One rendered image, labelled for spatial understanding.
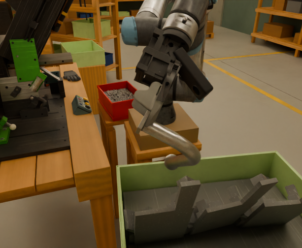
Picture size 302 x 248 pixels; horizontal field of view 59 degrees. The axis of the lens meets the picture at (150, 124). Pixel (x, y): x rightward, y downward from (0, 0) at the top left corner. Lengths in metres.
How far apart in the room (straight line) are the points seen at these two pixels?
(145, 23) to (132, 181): 0.56
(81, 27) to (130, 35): 3.56
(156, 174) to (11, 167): 0.58
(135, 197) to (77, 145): 0.38
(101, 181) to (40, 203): 1.27
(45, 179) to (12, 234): 1.13
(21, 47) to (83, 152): 0.66
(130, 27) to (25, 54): 0.88
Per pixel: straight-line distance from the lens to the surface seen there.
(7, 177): 1.17
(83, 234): 2.03
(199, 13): 0.64
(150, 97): 0.53
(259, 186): 0.67
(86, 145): 1.20
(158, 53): 0.56
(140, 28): 0.74
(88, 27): 4.20
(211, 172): 1.06
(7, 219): 2.31
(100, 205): 1.19
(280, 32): 7.15
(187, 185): 0.60
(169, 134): 0.53
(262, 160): 1.12
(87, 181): 1.09
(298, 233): 1.01
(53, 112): 1.53
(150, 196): 1.01
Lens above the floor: 1.55
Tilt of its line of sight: 29 degrees down
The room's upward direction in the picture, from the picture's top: straight up
